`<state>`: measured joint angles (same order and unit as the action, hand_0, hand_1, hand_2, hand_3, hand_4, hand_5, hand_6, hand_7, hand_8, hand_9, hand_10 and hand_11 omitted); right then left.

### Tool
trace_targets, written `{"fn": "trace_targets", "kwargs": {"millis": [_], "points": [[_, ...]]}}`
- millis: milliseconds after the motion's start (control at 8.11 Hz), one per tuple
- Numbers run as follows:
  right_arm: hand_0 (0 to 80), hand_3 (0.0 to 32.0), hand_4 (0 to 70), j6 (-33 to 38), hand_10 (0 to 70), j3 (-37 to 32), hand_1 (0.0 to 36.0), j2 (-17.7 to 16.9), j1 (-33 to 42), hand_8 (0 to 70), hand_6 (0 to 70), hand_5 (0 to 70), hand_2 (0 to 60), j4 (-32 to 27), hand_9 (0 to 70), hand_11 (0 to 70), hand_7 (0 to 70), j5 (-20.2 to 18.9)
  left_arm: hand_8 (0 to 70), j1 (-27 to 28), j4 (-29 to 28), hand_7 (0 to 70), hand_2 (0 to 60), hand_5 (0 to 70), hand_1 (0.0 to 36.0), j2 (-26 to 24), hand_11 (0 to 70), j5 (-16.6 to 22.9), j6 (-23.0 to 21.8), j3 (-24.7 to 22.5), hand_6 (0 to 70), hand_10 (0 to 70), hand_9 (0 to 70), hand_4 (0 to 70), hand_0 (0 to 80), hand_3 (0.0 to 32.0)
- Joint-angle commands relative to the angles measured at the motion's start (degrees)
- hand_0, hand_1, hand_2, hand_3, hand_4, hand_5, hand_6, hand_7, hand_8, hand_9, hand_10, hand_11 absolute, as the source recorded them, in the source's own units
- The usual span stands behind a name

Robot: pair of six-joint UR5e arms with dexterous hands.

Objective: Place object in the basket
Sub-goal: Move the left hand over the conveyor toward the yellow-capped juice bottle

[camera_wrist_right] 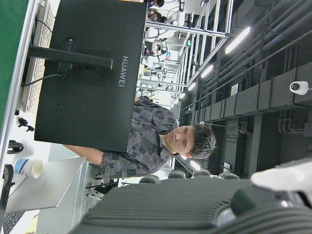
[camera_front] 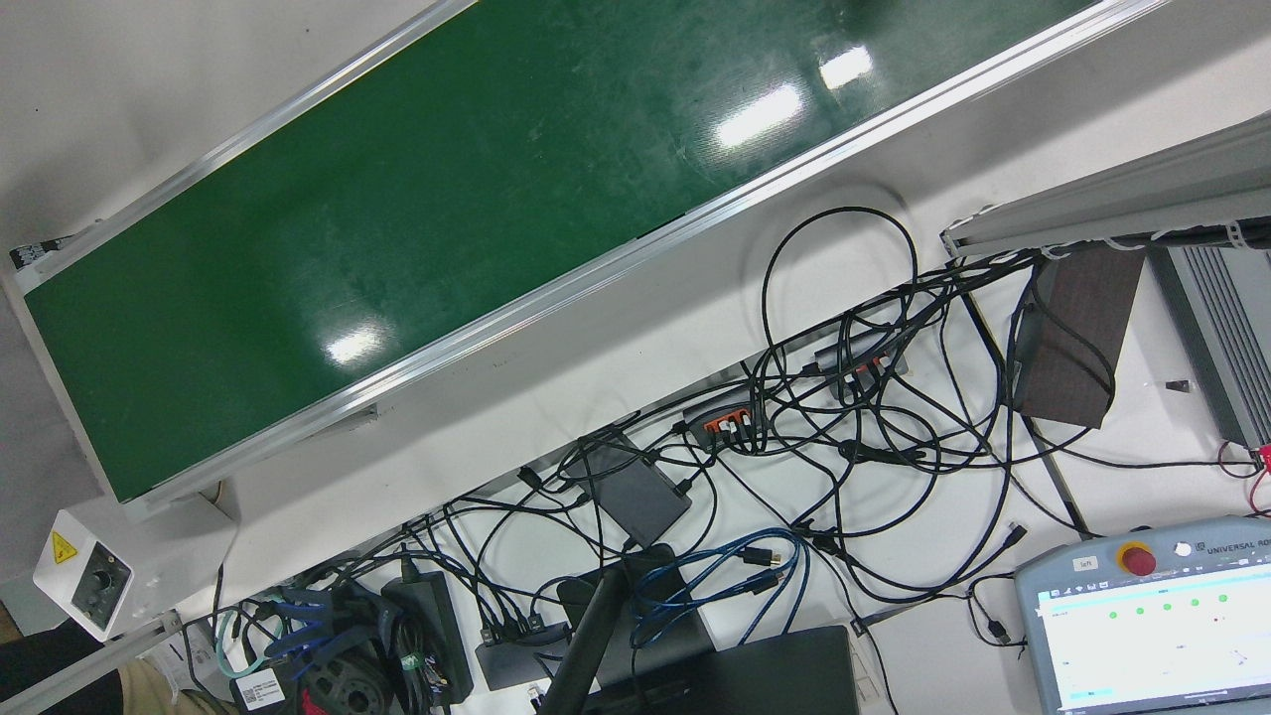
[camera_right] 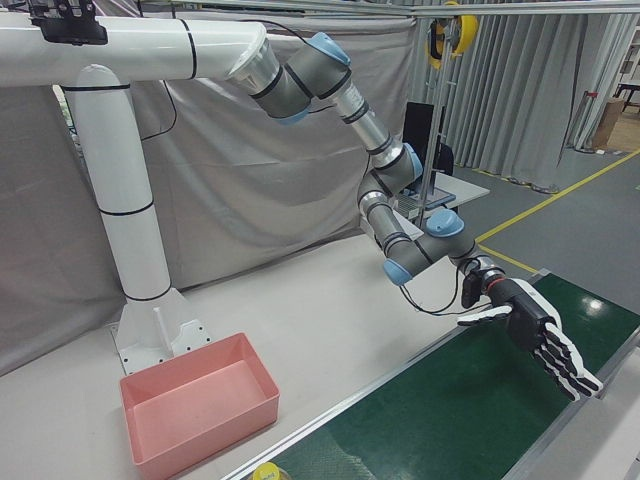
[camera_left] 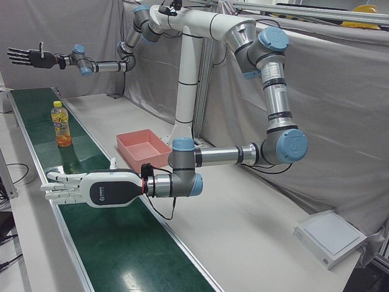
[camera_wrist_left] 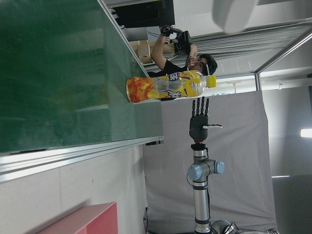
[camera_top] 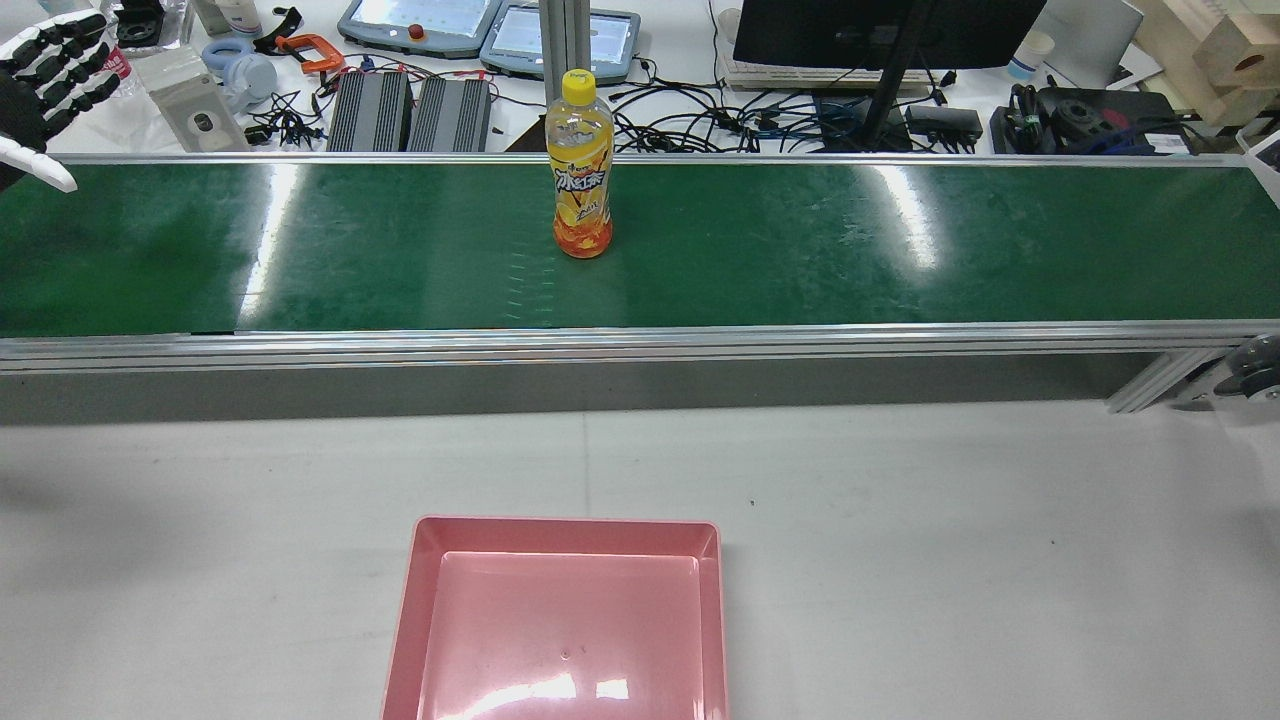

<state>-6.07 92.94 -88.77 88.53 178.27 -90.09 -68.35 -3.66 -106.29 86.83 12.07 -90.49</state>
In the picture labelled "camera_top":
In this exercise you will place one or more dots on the aluminium profile post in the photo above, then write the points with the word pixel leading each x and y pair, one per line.
pixel 562 35

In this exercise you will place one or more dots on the clear zip bag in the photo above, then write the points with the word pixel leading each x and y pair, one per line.
pixel 195 105

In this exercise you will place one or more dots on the grey teach pendant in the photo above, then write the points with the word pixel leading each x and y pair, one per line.
pixel 612 45
pixel 420 20

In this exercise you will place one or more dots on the light wooden block with hole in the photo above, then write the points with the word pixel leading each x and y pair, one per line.
pixel 1240 55

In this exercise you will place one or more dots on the orange juice bottle yellow cap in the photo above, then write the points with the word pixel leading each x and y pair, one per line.
pixel 580 200

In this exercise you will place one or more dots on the black computer monitor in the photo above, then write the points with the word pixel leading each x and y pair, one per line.
pixel 800 30

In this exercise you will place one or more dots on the pink plastic basket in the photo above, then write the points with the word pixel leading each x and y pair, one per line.
pixel 560 620

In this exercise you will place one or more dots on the black monitor stand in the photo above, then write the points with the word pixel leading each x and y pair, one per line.
pixel 885 110

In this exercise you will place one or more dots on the black power adapter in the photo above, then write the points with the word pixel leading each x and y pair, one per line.
pixel 945 122

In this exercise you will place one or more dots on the green conveyor belt aluminium frame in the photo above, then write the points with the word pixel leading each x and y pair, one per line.
pixel 800 250

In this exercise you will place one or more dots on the clear bottle red label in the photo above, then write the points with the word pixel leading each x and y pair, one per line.
pixel 120 62

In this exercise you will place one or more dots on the light blue headphones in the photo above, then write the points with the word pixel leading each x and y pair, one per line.
pixel 245 72

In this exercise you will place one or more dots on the grey laptop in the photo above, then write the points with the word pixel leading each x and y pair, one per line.
pixel 1090 40

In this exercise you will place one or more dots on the grey finned power supply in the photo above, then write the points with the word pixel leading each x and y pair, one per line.
pixel 368 112
pixel 452 115

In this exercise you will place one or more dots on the white blue paper cup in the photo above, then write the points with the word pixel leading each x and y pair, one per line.
pixel 1030 55

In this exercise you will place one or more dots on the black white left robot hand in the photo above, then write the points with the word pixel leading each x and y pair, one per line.
pixel 40 100

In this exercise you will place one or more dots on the black case with round flange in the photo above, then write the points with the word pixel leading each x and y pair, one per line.
pixel 1080 115

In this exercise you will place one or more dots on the orange clamp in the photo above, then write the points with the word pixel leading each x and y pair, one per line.
pixel 312 52

